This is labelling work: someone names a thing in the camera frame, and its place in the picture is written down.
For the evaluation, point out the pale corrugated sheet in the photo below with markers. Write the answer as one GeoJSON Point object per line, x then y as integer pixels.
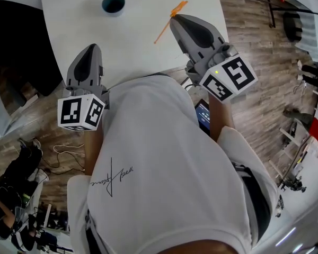
{"type": "Point", "coordinates": [314, 36]}

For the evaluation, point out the person's white t-shirt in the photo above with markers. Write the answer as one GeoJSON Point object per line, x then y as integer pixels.
{"type": "Point", "coordinates": [161, 155]}

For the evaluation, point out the person's right forearm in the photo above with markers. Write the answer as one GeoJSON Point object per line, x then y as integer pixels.
{"type": "Point", "coordinates": [220, 118]}

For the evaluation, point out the orange stick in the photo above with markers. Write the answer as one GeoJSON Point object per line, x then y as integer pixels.
{"type": "Point", "coordinates": [178, 8]}

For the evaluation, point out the black office chair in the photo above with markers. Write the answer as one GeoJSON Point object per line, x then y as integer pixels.
{"type": "Point", "coordinates": [21, 36]}

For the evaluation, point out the white power strip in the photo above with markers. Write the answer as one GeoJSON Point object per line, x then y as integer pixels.
{"type": "Point", "coordinates": [187, 83]}

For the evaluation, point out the teal cup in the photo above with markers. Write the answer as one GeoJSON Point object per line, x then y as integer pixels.
{"type": "Point", "coordinates": [112, 3]}

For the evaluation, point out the person's left forearm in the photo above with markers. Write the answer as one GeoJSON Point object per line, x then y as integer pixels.
{"type": "Point", "coordinates": [92, 147]}

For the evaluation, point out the black metal frame table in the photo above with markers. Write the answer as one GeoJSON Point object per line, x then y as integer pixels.
{"type": "Point", "coordinates": [271, 12]}

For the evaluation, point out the white metal rack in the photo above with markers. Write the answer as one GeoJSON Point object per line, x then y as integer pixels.
{"type": "Point", "coordinates": [291, 139]}

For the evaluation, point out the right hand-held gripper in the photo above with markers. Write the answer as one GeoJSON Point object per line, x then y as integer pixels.
{"type": "Point", "coordinates": [228, 78]}

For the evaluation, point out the black round stool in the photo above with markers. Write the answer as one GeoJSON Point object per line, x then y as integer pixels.
{"type": "Point", "coordinates": [292, 26]}

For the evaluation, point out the phone with lit screen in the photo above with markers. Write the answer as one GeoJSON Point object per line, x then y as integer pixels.
{"type": "Point", "coordinates": [203, 115]}

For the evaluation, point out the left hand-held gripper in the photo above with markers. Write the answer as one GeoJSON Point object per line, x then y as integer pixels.
{"type": "Point", "coordinates": [74, 112]}

